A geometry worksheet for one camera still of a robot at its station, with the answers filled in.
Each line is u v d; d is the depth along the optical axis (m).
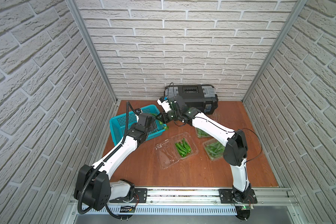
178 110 0.64
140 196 0.73
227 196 0.73
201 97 0.99
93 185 0.39
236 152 0.50
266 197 0.76
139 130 0.62
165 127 0.83
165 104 0.74
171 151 0.93
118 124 0.99
